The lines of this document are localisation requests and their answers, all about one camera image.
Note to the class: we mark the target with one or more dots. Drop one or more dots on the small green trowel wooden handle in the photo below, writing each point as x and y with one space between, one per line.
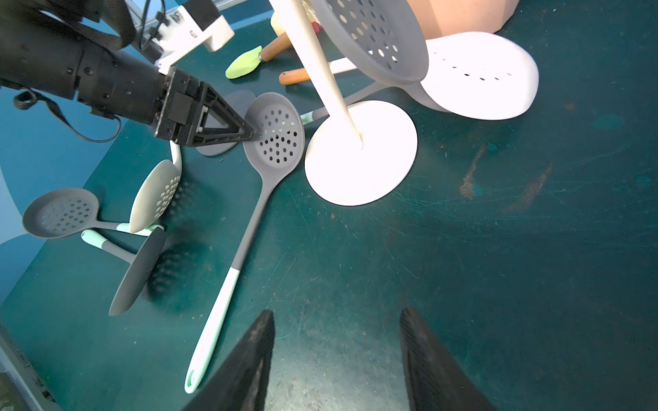
250 60

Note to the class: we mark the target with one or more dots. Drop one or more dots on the pink pot with flowers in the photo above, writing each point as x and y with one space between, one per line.
439 18

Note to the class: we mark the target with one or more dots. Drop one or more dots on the cream skimmer wooden handle right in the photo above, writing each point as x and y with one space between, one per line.
477 75

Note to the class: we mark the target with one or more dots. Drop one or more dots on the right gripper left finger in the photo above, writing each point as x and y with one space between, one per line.
241 382

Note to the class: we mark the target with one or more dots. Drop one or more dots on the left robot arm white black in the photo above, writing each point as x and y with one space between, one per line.
94 53

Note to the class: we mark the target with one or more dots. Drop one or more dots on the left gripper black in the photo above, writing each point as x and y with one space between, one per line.
187 106

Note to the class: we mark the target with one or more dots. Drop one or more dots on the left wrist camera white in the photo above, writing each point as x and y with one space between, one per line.
192 24

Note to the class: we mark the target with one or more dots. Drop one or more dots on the cream utensil rack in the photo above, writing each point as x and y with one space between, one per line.
347 164

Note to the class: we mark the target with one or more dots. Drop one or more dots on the dark grey utensil rack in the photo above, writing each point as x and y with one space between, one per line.
240 101

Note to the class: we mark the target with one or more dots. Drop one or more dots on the cream skimmer wooden handle left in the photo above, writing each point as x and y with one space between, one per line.
157 191

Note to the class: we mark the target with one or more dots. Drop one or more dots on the grey skimmer far left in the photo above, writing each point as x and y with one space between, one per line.
141 266

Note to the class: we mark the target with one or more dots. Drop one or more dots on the grey skimmer mint handle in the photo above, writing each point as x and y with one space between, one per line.
385 41
274 152
65 212

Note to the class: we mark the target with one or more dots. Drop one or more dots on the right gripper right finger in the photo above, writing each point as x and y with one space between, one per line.
434 381

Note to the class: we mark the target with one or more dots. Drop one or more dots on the cream skimmer wooden handle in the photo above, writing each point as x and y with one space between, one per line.
477 75
157 191

